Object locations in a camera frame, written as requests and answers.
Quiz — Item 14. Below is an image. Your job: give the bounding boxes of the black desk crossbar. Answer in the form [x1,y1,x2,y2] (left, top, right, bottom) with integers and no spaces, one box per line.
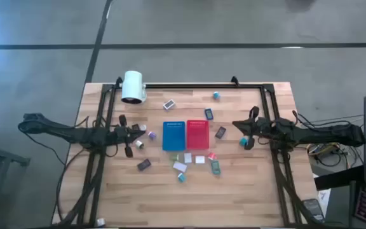
[313,164,365,191]

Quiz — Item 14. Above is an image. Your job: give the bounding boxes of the white paper sheet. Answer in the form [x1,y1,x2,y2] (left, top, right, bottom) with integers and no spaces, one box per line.
[316,188,332,209]

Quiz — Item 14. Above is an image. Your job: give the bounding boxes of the black aluminium table frame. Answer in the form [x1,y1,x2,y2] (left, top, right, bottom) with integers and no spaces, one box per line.
[51,83,330,229]

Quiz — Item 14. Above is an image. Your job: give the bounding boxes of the white power adapter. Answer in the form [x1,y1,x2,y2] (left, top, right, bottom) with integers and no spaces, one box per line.
[172,161,188,173]

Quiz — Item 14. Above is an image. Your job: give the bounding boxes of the tangled floor cables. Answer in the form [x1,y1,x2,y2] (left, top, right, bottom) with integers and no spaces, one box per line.
[306,113,365,168]

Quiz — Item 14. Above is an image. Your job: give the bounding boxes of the teal digital timer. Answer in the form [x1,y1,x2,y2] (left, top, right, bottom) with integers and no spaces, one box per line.
[210,160,222,176]

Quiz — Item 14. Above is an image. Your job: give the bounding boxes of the black phone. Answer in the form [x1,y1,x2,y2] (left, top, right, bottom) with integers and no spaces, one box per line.
[301,198,326,223]

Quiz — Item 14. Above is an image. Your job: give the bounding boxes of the blue plastic basket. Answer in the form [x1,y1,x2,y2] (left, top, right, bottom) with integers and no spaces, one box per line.
[162,120,186,152]

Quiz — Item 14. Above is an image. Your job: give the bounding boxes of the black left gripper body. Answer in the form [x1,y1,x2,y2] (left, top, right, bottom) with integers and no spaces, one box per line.
[114,114,135,158]

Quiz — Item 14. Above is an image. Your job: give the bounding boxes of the grey metal stand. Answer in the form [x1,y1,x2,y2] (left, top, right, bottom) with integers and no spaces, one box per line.
[0,139,31,229]

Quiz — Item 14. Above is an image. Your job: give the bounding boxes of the red plastic basket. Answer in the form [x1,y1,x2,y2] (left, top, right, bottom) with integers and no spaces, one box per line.
[186,120,210,151]

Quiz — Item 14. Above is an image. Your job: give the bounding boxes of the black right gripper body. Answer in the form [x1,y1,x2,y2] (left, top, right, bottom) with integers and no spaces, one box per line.
[245,107,271,150]

